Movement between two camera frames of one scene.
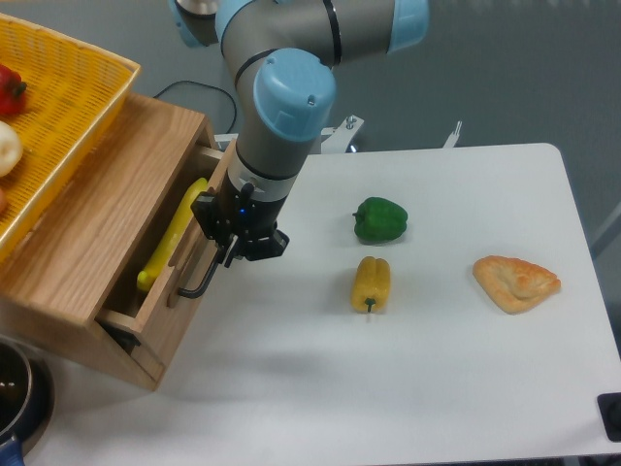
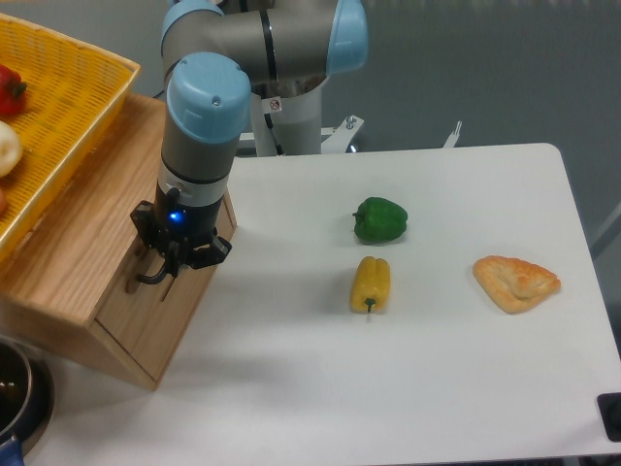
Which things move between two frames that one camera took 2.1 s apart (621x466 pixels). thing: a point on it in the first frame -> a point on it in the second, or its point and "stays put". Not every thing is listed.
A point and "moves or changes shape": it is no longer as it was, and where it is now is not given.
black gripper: (243, 215) -> (181, 232)
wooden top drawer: (145, 314) moves or changes shape
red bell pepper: (13, 93) stays put
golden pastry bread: (512, 285) stays put
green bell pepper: (378, 219) stays put
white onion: (11, 148) stays put
